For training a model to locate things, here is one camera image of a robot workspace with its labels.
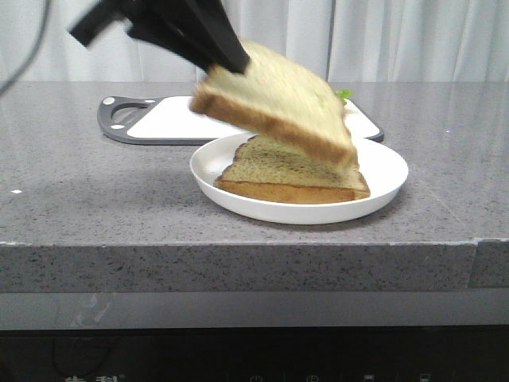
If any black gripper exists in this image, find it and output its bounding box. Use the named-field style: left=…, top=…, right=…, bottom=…
left=69, top=0, right=250, bottom=74

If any bread slice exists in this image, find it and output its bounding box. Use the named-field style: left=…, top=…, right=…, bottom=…
left=189, top=39, right=358, bottom=167
left=214, top=135, right=371, bottom=204

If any green lettuce leaf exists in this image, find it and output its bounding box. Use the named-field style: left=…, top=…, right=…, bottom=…
left=335, top=88, right=352, bottom=106

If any white black cutting board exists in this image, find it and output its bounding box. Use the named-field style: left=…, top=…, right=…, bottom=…
left=96, top=95, right=385, bottom=146

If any white round plate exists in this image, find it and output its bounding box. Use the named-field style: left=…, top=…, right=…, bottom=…
left=190, top=133, right=409, bottom=225

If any black appliance front panel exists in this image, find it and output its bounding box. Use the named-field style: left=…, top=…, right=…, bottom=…
left=1, top=325, right=508, bottom=381

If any black cable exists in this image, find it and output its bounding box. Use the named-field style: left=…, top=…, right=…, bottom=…
left=0, top=0, right=52, bottom=96

